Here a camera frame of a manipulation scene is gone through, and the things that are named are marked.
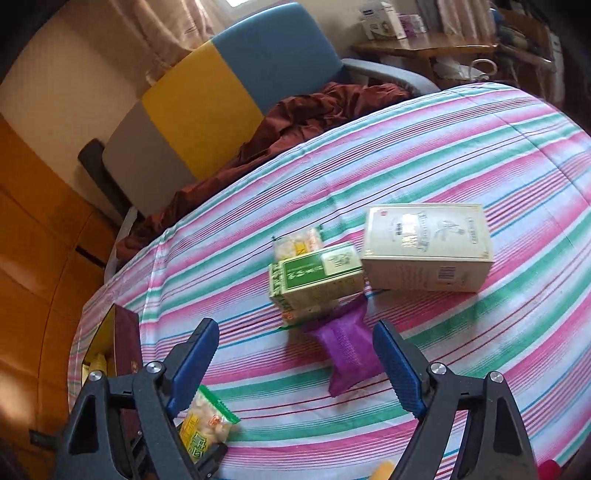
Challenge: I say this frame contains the striped tablecloth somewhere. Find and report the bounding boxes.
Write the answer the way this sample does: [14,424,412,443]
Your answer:
[67,82,591,480]

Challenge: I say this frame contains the green cream box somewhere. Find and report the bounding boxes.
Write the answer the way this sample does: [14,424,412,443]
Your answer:
[269,242,365,312]

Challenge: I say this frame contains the gold tin box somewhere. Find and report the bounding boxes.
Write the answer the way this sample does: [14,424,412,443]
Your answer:
[79,302,145,444]

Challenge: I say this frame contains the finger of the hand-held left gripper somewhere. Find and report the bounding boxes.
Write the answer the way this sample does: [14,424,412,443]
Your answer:
[196,443,228,480]

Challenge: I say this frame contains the green yellow cracker packet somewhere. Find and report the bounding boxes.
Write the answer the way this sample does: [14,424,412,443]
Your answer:
[178,385,241,467]
[271,226,324,264]

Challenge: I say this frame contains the small purple box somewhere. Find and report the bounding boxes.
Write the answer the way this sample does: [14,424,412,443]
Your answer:
[398,14,428,34]

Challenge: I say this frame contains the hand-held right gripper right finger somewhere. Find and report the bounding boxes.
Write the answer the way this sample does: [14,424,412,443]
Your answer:
[372,319,540,480]

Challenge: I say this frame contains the yellow snack packet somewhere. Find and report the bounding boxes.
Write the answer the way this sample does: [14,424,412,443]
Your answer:
[82,353,110,385]

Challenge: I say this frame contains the wooden side table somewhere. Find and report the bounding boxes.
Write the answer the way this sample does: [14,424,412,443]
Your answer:
[351,39,499,88]

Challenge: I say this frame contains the wooden wardrobe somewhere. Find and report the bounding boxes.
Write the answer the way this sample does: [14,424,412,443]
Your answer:
[0,113,121,462]

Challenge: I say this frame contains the pink patterned curtain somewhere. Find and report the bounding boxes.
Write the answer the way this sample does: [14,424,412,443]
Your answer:
[108,0,232,61]

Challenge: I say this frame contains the large cream box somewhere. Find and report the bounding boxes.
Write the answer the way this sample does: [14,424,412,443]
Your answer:
[360,203,494,294]

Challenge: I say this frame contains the purple snack packet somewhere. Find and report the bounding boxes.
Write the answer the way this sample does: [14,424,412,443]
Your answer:
[302,298,384,397]

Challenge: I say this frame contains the dark red cloth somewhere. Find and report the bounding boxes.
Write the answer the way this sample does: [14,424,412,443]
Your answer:
[115,82,411,259]

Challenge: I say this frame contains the cluttered dark shelf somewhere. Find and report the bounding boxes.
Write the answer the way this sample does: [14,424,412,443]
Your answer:
[494,7,564,95]

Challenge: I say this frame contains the grey yellow blue sofa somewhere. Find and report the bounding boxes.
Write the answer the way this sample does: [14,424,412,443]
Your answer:
[78,2,441,284]

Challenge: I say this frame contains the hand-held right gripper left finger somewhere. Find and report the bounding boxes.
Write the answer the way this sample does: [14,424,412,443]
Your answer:
[54,318,220,480]

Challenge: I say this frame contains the white cardboard boxes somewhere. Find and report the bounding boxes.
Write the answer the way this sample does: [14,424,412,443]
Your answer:
[360,0,407,40]

